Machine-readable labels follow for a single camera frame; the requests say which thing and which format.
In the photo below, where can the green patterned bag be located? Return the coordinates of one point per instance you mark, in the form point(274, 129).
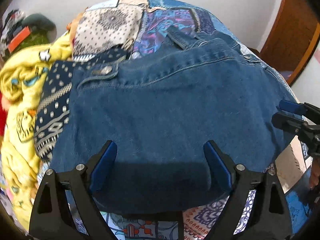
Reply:
point(37, 40)

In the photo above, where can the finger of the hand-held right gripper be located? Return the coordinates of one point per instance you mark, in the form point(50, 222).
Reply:
point(291, 107)
point(285, 121)

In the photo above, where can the pile of mixed clothes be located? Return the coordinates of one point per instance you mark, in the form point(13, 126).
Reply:
point(10, 25)

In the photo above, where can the blue denim jacket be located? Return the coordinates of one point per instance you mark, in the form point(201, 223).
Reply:
point(162, 105)

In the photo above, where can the red plush toy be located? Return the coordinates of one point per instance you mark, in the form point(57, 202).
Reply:
point(2, 115)

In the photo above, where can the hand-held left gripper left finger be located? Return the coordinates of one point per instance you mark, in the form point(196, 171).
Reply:
point(102, 170)

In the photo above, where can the dark green cushion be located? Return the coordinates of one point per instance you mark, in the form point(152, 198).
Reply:
point(40, 22)

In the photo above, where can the person's right hand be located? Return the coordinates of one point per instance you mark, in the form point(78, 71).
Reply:
point(315, 177)

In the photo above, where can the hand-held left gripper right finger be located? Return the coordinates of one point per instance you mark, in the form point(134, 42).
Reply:
point(217, 170)

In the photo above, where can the brown wooden door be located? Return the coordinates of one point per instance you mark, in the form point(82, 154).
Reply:
point(292, 30)

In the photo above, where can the yellow cartoon print blanket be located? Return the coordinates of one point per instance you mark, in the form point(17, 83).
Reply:
point(17, 67)

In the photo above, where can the orange box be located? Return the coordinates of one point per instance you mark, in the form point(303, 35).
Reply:
point(18, 38)

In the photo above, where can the blue patchwork bed quilt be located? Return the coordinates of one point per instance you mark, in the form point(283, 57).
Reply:
point(112, 22)

